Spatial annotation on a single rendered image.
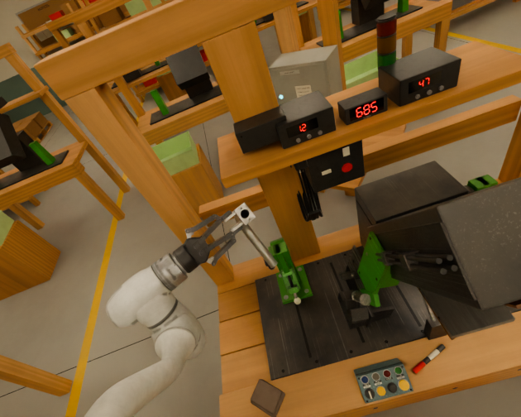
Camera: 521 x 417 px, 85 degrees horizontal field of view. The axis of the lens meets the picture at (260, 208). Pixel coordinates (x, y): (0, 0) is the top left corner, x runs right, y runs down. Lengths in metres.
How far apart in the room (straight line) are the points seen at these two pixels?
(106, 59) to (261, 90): 0.39
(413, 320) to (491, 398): 0.99
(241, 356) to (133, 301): 0.59
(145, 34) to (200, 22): 0.13
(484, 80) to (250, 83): 0.62
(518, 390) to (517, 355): 0.95
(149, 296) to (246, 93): 0.60
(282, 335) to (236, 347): 0.20
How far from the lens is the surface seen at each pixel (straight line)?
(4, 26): 11.54
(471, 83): 1.00
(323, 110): 0.82
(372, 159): 1.22
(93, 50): 0.86
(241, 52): 0.82
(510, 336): 1.24
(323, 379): 1.14
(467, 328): 0.96
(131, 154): 0.95
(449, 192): 1.09
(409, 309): 1.21
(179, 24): 0.81
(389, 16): 0.95
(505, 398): 2.13
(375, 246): 0.90
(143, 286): 0.79
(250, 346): 1.26
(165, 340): 0.82
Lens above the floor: 2.00
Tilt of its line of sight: 42 degrees down
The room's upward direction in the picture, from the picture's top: 24 degrees counter-clockwise
